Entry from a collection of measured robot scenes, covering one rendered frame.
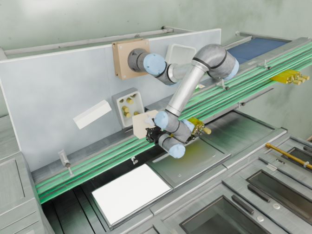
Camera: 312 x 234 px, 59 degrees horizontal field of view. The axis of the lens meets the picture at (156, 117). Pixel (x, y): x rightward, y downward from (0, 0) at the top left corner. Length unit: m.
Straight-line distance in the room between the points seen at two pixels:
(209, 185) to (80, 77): 1.03
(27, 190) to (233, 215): 1.06
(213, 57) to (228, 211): 0.83
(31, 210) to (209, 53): 1.06
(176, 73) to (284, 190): 0.90
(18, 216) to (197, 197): 0.94
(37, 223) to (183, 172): 0.92
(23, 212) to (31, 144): 0.57
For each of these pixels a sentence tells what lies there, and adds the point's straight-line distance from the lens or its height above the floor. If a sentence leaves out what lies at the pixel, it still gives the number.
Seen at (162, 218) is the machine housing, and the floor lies 1.43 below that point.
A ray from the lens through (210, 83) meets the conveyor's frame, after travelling 2.23.
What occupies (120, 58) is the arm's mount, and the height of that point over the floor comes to 0.85.
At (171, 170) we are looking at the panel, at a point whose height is 1.17.
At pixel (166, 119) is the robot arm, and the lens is 1.29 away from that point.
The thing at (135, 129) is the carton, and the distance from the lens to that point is 1.65.
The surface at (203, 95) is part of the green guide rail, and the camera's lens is 2.11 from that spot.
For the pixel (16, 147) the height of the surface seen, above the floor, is 0.68.
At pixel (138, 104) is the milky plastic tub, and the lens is 1.95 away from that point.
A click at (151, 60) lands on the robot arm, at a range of 1.60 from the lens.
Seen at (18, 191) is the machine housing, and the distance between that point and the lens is 1.58.
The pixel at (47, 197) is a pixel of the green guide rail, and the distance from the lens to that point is 1.85.
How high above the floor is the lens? 2.41
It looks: 52 degrees down
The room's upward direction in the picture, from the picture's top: 124 degrees clockwise
